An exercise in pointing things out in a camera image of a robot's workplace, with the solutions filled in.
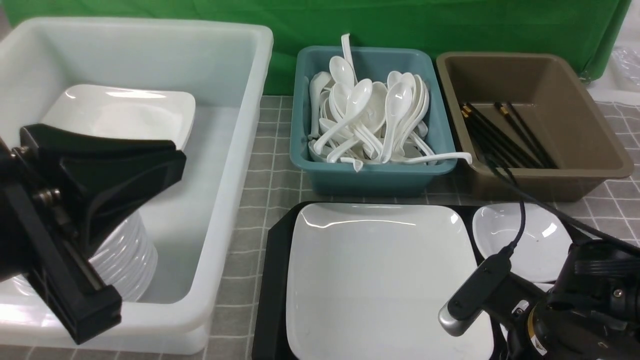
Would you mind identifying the white spoon over bin edge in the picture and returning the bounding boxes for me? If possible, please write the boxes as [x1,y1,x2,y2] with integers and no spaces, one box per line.
[339,152,474,165]

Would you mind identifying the large white square plate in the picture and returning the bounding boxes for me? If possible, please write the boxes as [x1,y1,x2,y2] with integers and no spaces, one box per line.
[285,203,494,360]

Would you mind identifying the white spoon standing upright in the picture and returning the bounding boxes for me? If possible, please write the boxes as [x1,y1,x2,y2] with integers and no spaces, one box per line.
[340,33,357,80]

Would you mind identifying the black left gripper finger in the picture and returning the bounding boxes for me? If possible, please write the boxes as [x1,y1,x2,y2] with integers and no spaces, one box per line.
[19,124,187,256]

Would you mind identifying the white spoon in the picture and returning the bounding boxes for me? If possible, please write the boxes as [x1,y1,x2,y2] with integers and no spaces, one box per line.
[379,80,413,164]
[340,33,357,80]
[312,79,373,154]
[339,152,474,165]

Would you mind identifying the right wrist camera black silver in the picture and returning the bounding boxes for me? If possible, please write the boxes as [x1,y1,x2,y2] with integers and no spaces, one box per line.
[438,253,511,337]

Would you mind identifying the brown plastic bin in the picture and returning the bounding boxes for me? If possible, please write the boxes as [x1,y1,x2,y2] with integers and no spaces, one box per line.
[436,52,634,202]

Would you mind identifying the green cloth backdrop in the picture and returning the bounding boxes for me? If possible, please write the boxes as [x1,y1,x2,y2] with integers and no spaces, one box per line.
[1,0,631,95]

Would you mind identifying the small white bowl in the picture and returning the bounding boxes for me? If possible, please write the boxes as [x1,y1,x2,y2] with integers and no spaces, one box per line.
[471,202,572,283]
[500,282,554,341]

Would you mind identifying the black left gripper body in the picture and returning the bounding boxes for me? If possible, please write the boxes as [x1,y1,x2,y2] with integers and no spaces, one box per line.
[0,144,122,345]

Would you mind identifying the teal plastic bin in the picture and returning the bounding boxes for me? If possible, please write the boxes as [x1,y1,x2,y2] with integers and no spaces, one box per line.
[289,46,457,198]

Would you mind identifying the stack of white bowls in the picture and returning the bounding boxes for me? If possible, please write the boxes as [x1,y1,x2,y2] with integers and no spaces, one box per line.
[10,212,159,303]

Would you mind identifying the large white plastic tub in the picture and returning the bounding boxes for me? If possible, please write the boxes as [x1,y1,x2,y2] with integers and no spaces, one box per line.
[0,17,274,354]

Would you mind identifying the grey checked tablecloth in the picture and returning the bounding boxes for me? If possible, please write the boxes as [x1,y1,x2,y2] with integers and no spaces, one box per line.
[0,95,640,360]

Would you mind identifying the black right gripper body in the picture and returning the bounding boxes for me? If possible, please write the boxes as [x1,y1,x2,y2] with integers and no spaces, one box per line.
[507,240,640,360]

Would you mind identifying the white square plates in tub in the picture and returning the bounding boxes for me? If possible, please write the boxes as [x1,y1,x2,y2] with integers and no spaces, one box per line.
[40,84,196,151]

